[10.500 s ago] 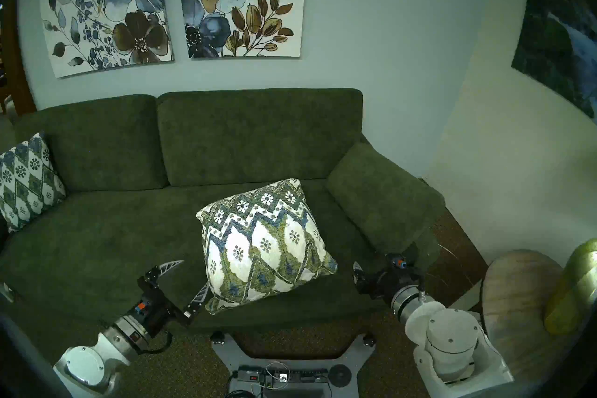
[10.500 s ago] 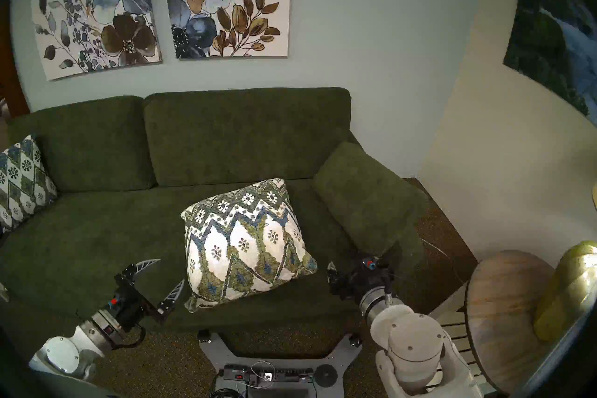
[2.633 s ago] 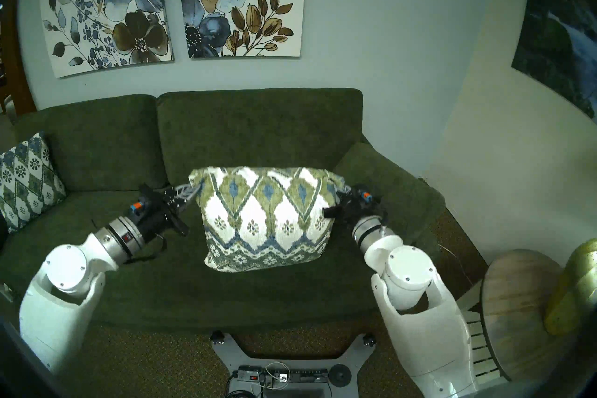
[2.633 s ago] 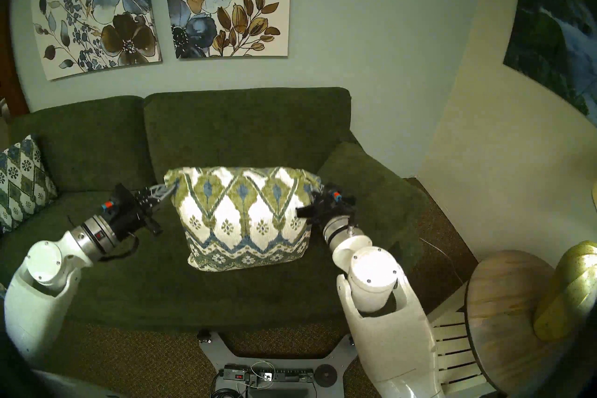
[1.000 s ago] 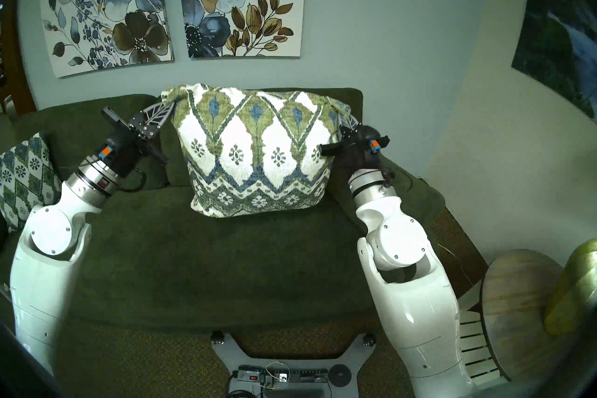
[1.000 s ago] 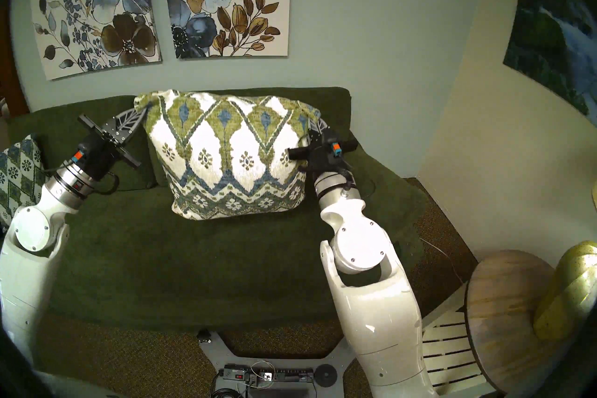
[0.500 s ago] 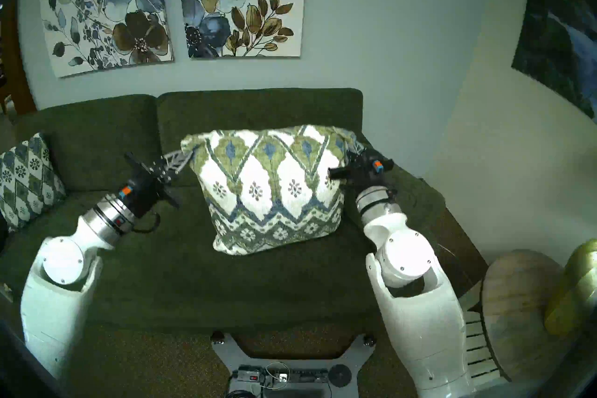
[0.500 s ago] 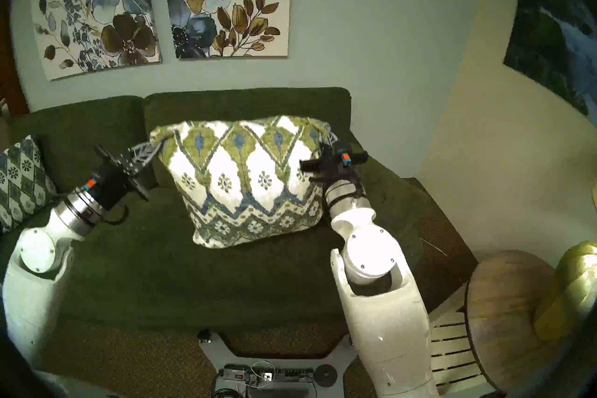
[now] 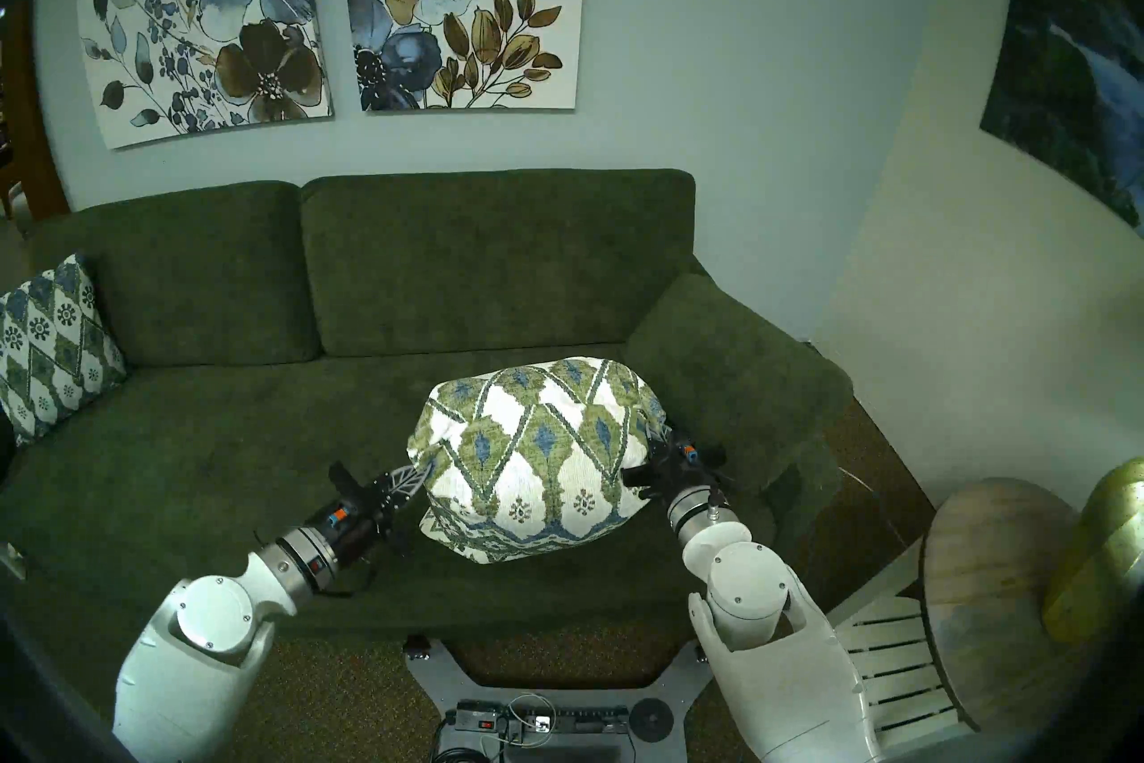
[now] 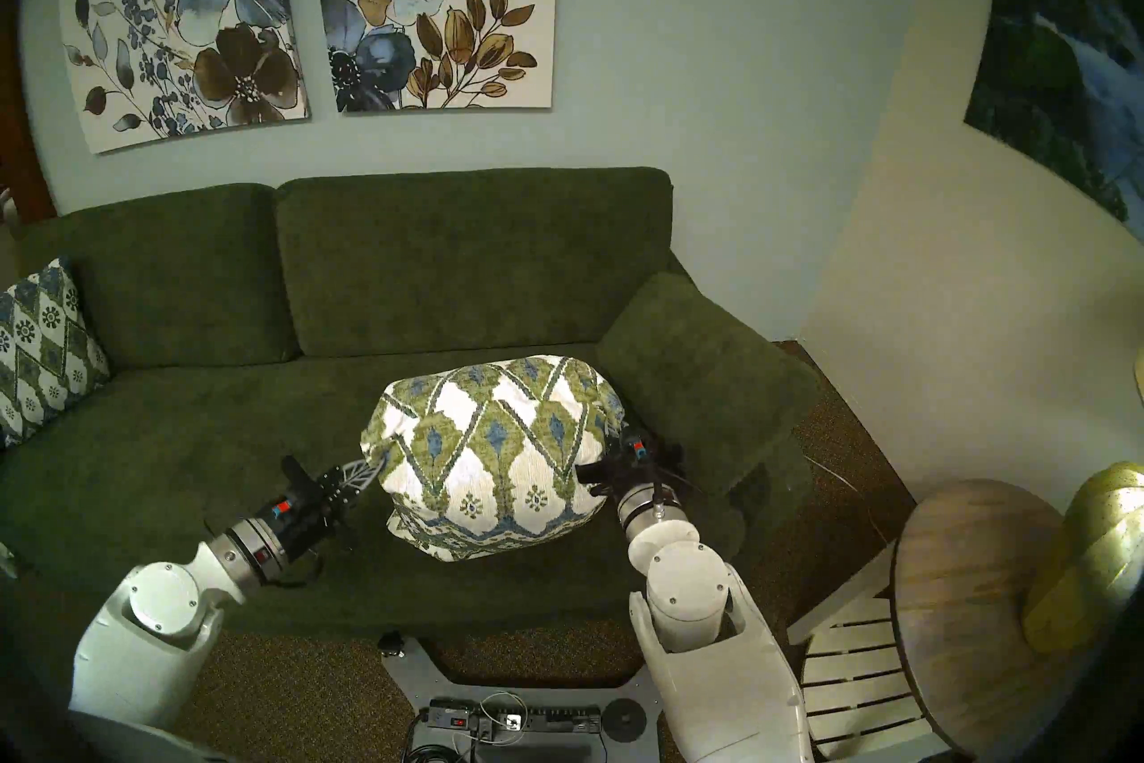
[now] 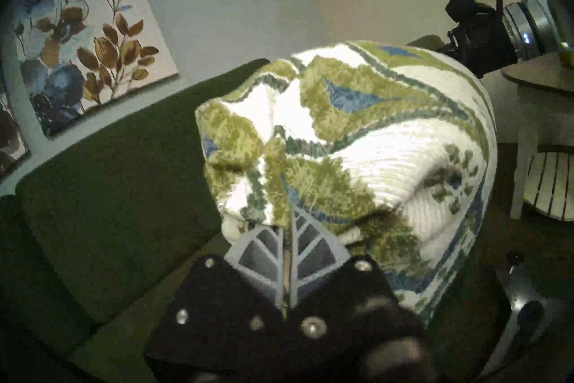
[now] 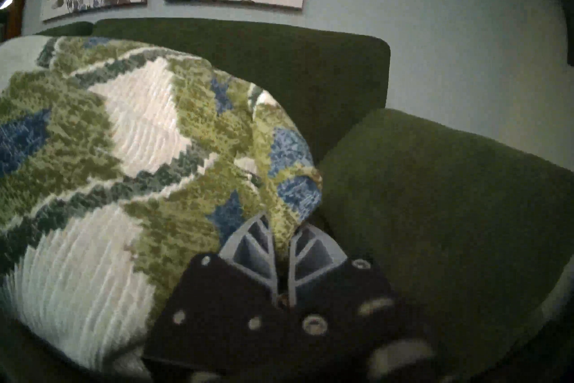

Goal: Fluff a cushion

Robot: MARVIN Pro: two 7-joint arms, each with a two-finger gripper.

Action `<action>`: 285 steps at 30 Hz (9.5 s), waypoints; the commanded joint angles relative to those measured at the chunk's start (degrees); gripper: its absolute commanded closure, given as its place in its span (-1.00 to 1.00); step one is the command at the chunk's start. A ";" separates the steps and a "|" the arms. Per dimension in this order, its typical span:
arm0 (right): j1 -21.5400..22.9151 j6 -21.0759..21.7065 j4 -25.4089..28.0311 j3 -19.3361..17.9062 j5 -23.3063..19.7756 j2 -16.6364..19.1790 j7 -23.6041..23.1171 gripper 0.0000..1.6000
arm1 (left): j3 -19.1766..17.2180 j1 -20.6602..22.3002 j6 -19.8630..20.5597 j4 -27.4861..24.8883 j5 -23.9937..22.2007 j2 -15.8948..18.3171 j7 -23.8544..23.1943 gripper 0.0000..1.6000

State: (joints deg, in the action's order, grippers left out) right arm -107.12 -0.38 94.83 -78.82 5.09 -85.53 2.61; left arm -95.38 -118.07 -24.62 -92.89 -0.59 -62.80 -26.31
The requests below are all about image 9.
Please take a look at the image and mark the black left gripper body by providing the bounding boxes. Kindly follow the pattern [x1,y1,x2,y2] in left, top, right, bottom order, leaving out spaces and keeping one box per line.
[326,462,412,564]

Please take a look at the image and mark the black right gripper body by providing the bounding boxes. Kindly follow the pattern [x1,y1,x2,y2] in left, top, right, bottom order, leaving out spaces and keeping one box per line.
[621,432,730,505]

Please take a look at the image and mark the green white patterned cushion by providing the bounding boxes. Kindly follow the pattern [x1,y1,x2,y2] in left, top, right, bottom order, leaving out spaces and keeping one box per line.
[0,252,128,447]
[407,356,669,565]

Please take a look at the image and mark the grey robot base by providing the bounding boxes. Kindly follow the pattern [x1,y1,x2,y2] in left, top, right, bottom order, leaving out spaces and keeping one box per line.
[402,634,720,763]

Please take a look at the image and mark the dark green fabric sofa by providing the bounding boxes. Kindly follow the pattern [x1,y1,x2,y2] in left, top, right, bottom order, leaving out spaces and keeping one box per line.
[0,169,854,641]

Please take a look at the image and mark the black round disc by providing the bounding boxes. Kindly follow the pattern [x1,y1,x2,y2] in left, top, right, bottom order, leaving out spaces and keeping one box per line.
[628,699,676,742]

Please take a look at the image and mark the black power strip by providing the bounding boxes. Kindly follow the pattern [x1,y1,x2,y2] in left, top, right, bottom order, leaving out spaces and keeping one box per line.
[456,700,631,737]

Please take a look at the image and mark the white slatted wooden chair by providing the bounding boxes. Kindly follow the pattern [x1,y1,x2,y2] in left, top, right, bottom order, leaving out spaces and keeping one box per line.
[827,538,975,758]

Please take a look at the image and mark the round wooden side table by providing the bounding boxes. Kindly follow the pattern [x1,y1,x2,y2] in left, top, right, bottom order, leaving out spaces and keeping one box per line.
[921,480,1087,735]

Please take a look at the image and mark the gold ceramic vase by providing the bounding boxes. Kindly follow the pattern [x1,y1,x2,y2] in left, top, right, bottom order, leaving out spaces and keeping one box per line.
[1041,457,1144,646]

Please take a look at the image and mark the floral canvas with dark flower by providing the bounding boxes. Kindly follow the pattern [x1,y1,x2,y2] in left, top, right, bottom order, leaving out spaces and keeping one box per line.
[76,0,333,150]

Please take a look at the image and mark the waterfall landscape poster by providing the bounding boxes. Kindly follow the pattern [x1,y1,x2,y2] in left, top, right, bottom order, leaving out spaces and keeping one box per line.
[980,0,1144,230]

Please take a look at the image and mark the white floor cable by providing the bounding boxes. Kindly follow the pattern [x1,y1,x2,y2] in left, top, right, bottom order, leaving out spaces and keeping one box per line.
[854,475,921,543]

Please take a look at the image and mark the thin white cable loop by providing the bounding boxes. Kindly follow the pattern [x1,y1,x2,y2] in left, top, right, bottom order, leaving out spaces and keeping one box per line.
[505,694,559,746]

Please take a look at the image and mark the black cable bundle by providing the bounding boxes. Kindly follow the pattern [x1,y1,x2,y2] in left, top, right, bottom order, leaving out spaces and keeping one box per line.
[433,717,492,763]

